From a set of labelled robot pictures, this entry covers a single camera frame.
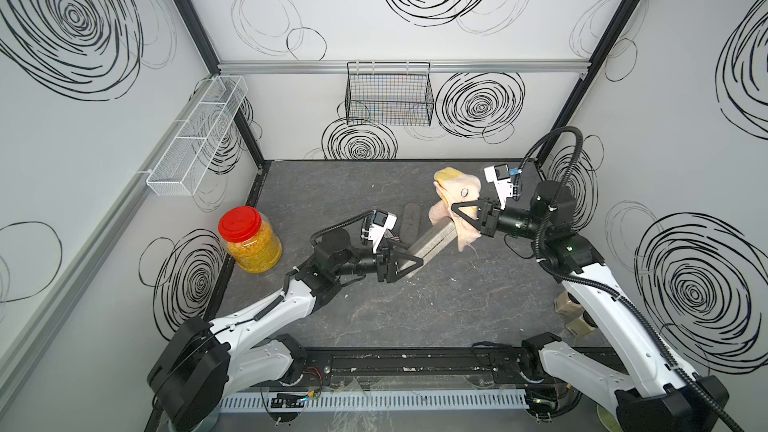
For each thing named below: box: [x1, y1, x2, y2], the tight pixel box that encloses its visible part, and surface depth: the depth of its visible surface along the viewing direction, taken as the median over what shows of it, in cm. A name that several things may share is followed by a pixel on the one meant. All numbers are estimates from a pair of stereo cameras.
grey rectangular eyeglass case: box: [399, 218, 458, 278], surface depth 64 cm
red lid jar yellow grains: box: [218, 206, 283, 274], surface depth 84 cm
